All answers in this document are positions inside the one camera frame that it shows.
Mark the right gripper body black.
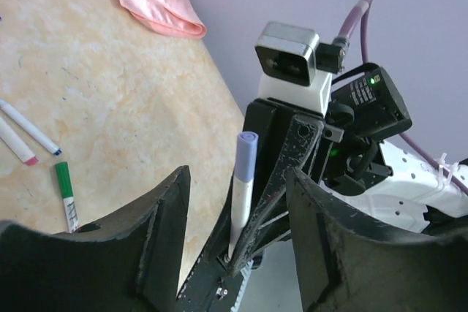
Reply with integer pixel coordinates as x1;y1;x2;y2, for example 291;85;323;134
284;113;344;184

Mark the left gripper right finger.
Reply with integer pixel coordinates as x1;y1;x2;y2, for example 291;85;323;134
286;168;467;311

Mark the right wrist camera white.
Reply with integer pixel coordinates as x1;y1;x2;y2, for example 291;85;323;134
255;21;349;118

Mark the pink cap paint marker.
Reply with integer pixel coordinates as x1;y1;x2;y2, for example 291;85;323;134
1;118;38;166

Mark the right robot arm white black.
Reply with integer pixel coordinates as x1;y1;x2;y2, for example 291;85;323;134
175;59;467;311

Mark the blue cap white marker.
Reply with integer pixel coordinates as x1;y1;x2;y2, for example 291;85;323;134
1;99;62;156

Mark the lilac cap paint marker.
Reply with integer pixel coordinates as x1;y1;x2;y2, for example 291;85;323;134
227;132;259;259

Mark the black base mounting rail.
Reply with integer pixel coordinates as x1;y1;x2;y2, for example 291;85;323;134
175;253;265;312

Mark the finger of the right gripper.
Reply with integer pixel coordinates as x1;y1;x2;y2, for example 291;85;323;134
222;114;326;278
177;99;293;301

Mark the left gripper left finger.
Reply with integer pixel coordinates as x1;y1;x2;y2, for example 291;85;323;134
1;166;191;311

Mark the dark green cap marker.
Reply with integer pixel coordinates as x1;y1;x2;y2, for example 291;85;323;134
54;161;79;233

